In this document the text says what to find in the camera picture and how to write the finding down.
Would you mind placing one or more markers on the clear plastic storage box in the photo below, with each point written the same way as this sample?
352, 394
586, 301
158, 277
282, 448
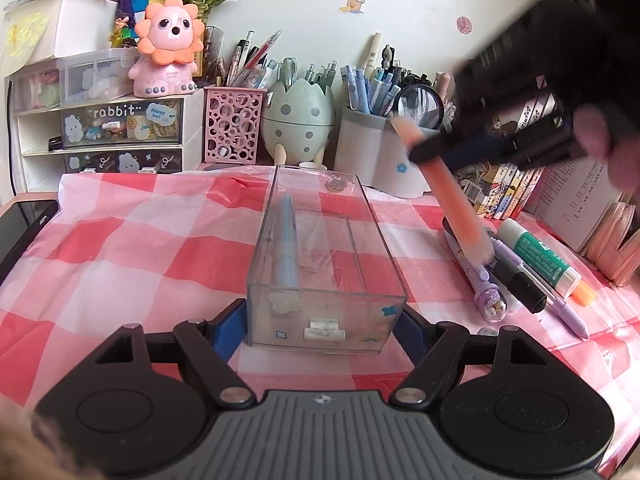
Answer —
350, 270

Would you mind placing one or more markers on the light blue pen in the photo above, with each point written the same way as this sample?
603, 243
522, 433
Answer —
286, 240

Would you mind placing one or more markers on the white eraser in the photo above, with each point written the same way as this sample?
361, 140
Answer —
486, 331

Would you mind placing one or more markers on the pink perforated pen holder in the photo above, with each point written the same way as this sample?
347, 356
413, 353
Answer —
234, 122

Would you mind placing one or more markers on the pink lion toy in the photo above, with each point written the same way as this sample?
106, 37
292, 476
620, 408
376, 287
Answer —
167, 45

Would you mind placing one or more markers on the peach orange pen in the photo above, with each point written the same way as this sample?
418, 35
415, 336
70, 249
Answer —
455, 210

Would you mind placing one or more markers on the clear bag of yellow clips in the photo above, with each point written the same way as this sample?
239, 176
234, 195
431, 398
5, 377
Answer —
25, 35

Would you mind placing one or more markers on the person's right hand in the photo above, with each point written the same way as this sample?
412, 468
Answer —
595, 135

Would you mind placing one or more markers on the glass plant vase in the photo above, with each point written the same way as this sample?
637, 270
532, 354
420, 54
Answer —
214, 55

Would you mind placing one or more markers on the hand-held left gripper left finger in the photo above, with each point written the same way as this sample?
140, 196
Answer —
229, 332

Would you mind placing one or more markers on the black cap marker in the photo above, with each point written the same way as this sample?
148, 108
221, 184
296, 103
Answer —
520, 280

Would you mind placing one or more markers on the red white checkered tablecloth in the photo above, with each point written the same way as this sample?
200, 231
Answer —
125, 260

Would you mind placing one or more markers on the open white paper book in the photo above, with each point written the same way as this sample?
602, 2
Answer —
580, 200

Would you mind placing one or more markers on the bundle of assorted pens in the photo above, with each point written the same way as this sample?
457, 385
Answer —
370, 85
245, 65
310, 74

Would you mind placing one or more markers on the grey flower-shaped pen holder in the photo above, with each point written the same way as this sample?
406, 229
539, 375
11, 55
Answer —
370, 155

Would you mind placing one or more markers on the egg-shaped pen holder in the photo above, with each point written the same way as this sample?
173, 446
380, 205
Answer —
300, 120

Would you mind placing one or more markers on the white green glue stick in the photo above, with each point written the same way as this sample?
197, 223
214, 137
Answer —
540, 252

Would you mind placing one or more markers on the pink round wall sticker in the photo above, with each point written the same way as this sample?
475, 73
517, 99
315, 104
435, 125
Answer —
464, 24

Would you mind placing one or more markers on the white cardboard box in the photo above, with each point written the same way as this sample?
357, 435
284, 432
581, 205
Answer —
75, 25

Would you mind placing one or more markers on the orange highlighter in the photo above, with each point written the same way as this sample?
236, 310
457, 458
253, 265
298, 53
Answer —
584, 292

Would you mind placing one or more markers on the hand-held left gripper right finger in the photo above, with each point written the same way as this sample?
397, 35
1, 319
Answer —
411, 334

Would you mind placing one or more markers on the clear plastic drawer box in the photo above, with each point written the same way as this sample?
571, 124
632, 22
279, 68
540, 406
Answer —
90, 77

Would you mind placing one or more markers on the white desktop drawer organizer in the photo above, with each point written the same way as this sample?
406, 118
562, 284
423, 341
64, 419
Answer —
192, 125

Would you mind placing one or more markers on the person's left forearm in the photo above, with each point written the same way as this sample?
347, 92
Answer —
25, 445

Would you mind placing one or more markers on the black smartphone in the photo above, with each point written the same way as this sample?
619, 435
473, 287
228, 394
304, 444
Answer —
22, 235

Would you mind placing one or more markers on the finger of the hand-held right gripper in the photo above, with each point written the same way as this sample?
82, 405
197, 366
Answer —
475, 152

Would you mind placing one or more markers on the small doll figurine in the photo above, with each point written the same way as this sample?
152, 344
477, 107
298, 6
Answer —
122, 22

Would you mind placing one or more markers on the brown animal wall sticker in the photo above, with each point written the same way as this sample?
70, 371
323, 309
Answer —
352, 3

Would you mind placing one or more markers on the thin purple pen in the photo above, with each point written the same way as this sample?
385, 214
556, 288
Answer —
565, 310

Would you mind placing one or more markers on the black magnifying glass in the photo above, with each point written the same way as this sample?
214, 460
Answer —
419, 106

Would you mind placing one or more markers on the purple cartoon pen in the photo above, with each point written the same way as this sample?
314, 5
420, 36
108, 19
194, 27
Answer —
477, 280

